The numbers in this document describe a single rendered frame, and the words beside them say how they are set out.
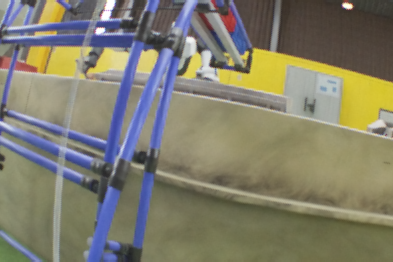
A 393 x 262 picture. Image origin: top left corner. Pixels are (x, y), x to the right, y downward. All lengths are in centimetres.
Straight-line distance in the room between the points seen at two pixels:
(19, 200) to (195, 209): 88
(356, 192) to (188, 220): 53
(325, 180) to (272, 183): 17
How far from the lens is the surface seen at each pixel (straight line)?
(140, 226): 90
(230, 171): 96
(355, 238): 99
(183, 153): 100
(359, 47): 1403
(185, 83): 152
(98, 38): 89
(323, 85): 361
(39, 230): 144
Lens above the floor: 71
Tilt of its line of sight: 2 degrees up
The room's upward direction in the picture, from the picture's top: 12 degrees clockwise
